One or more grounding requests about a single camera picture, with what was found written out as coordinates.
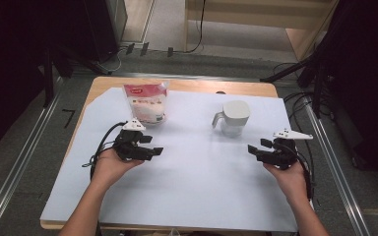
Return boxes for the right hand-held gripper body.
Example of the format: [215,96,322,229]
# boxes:
[257,128,314,171]

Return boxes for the black stand with legs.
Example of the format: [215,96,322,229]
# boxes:
[41,42,112,108]

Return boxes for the white paper sheet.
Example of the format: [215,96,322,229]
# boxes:
[39,87,299,233]

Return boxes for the black floor cables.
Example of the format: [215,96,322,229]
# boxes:
[272,62,334,198]

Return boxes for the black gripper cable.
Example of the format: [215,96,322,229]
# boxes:
[82,121,128,181]
[283,144,316,202]

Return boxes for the person's left hand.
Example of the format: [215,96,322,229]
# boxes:
[92,147,146,189]

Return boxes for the clear jug with white lid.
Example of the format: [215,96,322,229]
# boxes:
[211,99,251,138]

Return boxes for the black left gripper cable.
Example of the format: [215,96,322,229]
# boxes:
[82,121,128,181]

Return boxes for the black tripod stand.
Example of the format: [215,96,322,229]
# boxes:
[259,42,330,119]

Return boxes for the person's right hand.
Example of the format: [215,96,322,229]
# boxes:
[263,160,308,202]

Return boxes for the clear pouch with red label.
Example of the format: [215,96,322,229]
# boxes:
[122,81,170,126]

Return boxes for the thin black hanging cable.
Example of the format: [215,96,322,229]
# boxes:
[185,0,208,54]

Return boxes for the light wooden furniture frame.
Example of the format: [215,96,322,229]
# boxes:
[183,0,340,62]

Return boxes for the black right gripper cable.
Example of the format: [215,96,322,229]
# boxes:
[283,144,316,202]

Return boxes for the wooden table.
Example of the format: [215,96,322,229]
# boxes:
[39,76,280,232]

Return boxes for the grey cabinet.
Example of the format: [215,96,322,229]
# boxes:
[106,0,128,42]

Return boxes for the metal floor rail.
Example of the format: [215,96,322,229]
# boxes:
[0,77,64,236]
[111,72,264,83]
[303,94,372,236]

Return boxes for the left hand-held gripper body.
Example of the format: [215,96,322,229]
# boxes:
[112,118,154,161]

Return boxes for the grey floor cable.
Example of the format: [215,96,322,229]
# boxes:
[97,47,125,75]

